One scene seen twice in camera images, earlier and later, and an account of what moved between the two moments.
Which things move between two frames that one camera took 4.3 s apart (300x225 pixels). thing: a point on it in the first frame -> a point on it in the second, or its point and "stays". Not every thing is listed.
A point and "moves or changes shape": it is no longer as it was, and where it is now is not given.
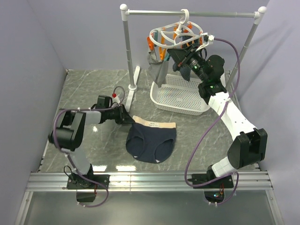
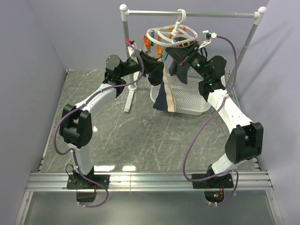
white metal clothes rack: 260,13 stays
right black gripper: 179,55 stays
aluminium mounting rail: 149,181 stays
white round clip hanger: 176,33 moves or changes shape
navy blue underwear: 149,140 -> 156,77
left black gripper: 124,117 -> 149,63
